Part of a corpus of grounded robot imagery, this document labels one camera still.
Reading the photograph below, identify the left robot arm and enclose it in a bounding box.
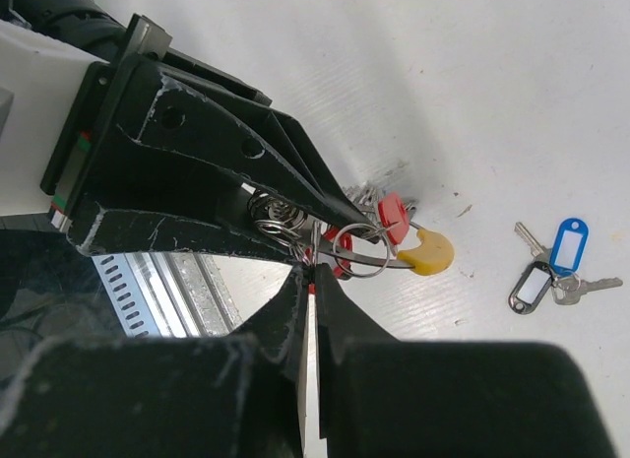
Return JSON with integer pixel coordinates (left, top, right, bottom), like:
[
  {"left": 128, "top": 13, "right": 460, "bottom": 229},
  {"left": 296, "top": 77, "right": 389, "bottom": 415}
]
[{"left": 1, "top": 0, "right": 371, "bottom": 264}]

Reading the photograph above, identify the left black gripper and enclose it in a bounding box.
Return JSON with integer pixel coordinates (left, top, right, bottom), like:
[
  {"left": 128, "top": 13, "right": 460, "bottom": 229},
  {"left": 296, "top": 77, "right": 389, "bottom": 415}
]
[{"left": 48, "top": 15, "right": 368, "bottom": 265}]

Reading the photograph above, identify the red tagged key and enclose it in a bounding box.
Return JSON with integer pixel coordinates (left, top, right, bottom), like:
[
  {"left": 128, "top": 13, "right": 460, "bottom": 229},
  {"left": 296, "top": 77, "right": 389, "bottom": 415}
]
[{"left": 323, "top": 192, "right": 413, "bottom": 279}]

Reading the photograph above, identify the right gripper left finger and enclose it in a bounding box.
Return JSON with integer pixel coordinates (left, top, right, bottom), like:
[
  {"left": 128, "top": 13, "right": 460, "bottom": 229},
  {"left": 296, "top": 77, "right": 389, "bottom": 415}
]
[{"left": 1, "top": 266, "right": 308, "bottom": 457}]

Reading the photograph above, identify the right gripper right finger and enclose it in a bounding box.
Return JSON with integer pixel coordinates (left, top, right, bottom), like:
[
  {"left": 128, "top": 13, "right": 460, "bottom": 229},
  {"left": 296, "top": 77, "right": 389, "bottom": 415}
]
[{"left": 313, "top": 265, "right": 615, "bottom": 457}]

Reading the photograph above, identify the blue tagged key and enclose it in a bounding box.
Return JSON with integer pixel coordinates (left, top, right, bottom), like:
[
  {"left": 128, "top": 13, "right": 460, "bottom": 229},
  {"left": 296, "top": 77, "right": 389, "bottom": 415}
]
[{"left": 514, "top": 218, "right": 623, "bottom": 306}]

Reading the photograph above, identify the keyring with yellow handle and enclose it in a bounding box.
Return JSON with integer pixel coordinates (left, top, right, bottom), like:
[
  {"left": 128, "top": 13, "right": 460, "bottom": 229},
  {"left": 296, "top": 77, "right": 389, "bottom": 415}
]
[{"left": 248, "top": 184, "right": 455, "bottom": 280}]

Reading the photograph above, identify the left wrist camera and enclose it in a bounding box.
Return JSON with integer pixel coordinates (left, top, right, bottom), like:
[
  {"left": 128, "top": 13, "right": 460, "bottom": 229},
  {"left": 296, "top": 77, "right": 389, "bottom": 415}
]
[{"left": 1, "top": 22, "right": 105, "bottom": 227}]

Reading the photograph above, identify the white slotted cable duct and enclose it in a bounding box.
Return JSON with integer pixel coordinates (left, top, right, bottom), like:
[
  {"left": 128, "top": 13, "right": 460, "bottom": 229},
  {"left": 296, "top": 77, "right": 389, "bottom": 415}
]
[{"left": 92, "top": 254, "right": 172, "bottom": 338}]

